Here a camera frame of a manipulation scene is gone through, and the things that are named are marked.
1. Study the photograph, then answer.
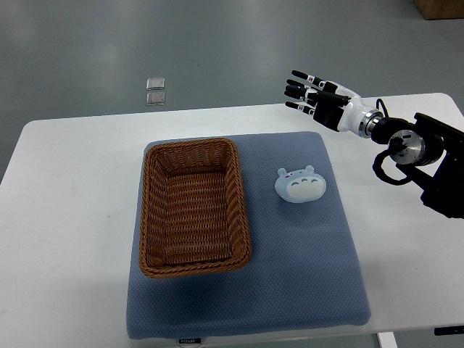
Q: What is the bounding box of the cardboard box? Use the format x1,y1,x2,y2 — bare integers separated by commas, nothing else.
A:
413,0,463,20

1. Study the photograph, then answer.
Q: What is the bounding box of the blue foam cushion mat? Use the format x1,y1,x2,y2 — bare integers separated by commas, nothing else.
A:
126,131,370,339

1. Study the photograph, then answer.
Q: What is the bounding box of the black table control panel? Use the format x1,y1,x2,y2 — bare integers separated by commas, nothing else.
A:
434,326,464,336

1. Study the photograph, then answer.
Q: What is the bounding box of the black top robot finger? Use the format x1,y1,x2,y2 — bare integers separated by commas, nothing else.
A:
291,70,326,87

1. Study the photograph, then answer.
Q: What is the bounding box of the black bottom robot finger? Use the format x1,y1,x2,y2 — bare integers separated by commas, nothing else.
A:
285,101,315,116

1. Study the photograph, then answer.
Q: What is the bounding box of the metal floor plate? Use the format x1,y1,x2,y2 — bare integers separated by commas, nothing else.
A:
146,77,165,91
146,91,166,106

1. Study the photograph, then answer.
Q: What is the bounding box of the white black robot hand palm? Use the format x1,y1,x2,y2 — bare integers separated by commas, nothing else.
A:
312,81,384,138

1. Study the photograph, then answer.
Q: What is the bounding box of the white table leg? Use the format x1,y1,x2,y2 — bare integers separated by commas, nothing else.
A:
377,331,398,348

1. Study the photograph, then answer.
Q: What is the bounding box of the black second robot finger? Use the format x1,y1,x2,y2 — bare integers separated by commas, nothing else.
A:
286,79,319,91

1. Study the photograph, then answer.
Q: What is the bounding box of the upper metal floor plate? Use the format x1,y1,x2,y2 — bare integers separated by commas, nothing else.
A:
146,77,165,91

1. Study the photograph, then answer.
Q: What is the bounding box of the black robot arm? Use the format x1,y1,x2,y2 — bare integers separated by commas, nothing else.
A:
284,70,463,218

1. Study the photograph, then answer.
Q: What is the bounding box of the lower metal floor plate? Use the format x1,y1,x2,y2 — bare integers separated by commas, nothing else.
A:
146,91,166,106

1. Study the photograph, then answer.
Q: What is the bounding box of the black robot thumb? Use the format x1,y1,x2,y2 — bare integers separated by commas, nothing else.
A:
318,91,351,105

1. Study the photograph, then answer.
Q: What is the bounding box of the black third robot finger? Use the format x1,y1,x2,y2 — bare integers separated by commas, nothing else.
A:
284,85,318,102

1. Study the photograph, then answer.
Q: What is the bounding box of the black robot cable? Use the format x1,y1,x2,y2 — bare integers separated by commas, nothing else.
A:
372,98,413,185

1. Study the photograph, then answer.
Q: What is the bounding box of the brown wicker basket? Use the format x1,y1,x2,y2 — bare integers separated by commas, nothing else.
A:
138,138,252,278

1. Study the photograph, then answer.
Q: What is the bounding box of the blue plush toy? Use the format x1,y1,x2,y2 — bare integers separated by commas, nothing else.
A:
274,165,327,204

